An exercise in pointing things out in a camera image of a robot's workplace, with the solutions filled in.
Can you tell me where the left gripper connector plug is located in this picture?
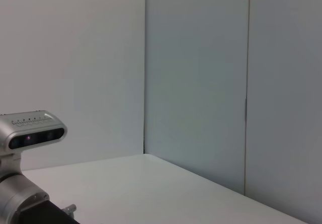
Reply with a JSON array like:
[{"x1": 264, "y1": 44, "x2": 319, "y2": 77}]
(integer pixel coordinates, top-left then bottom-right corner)
[{"x1": 62, "y1": 203, "x2": 77, "y2": 214}]

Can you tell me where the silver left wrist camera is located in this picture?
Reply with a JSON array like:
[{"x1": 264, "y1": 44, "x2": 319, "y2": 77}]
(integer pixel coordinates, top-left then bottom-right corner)
[{"x1": 0, "y1": 110, "x2": 68, "y2": 157}]

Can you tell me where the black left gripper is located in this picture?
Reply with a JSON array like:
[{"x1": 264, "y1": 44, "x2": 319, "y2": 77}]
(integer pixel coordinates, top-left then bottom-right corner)
[{"x1": 17, "y1": 199, "x2": 82, "y2": 224}]

